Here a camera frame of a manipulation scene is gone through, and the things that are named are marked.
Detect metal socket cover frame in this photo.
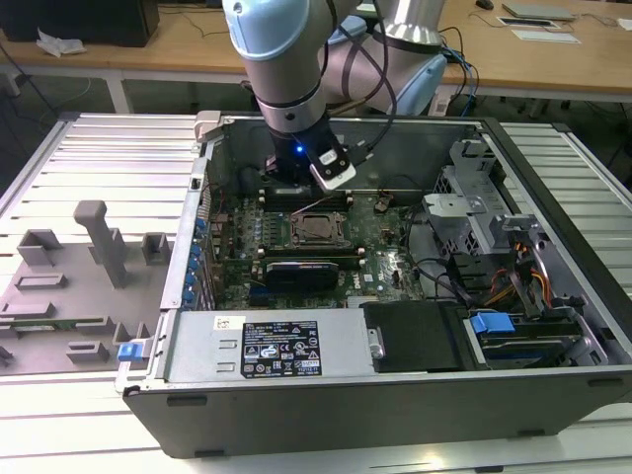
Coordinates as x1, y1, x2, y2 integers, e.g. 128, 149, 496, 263
291, 211, 347, 247

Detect CPU socket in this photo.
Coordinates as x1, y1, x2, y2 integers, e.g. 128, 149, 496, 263
289, 210, 355, 249

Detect black graphics card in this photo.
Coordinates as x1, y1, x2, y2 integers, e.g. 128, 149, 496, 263
264, 259, 342, 292

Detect green motherboard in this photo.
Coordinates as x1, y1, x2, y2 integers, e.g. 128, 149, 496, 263
206, 190, 426, 312

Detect silver metal drive cage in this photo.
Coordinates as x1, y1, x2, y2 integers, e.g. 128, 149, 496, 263
422, 137, 500, 254

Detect long wooden desk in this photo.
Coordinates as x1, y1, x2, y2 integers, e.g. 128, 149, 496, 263
0, 0, 632, 105

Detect silver power supply unit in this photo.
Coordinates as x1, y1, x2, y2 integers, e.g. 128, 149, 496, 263
165, 309, 371, 384

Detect black plastic shroud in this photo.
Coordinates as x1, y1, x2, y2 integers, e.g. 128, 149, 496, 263
362, 301, 468, 374

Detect black box on desk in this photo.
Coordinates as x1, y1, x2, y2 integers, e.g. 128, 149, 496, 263
0, 0, 162, 48

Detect crumpled white paper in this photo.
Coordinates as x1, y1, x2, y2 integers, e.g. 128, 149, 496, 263
37, 27, 88, 58

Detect grey parts rack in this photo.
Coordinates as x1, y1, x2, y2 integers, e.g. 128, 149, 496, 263
0, 199, 174, 376

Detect hard disk in blue carrier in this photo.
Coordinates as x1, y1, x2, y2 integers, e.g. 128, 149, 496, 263
471, 309, 582, 367

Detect open black PC case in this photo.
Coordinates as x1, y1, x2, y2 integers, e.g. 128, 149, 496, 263
114, 109, 632, 458

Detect white framed plate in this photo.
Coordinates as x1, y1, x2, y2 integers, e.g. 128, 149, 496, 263
497, 15, 563, 29

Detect pale paper sheet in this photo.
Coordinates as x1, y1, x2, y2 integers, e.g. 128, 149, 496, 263
511, 28, 583, 45

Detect flat grey laptop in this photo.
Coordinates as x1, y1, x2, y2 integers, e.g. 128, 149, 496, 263
502, 0, 577, 22

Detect green RAM stick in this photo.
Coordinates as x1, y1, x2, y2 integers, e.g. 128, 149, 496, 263
0, 320, 108, 333

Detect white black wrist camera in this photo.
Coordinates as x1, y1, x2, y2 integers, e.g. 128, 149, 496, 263
309, 146, 357, 192

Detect grey case handle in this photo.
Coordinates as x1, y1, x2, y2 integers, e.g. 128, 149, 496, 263
194, 110, 222, 145

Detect black cable bundle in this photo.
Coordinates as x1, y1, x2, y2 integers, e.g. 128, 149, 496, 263
404, 206, 470, 303

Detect blue cable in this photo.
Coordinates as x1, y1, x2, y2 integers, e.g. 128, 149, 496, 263
443, 46, 481, 116

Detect orange yellow wire bundle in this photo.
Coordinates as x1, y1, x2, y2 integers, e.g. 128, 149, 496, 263
486, 241, 552, 307

